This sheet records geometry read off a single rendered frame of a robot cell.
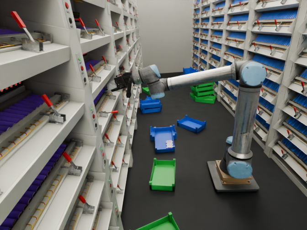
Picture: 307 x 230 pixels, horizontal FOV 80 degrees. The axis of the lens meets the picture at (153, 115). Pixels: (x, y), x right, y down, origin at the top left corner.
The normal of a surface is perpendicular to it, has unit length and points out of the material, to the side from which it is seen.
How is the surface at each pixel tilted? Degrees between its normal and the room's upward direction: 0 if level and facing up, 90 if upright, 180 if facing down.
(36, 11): 90
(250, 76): 78
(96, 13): 90
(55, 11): 90
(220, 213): 0
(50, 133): 15
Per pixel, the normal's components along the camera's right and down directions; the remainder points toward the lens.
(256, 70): -0.29, 0.26
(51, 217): 0.19, -0.88
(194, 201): -0.07, -0.89
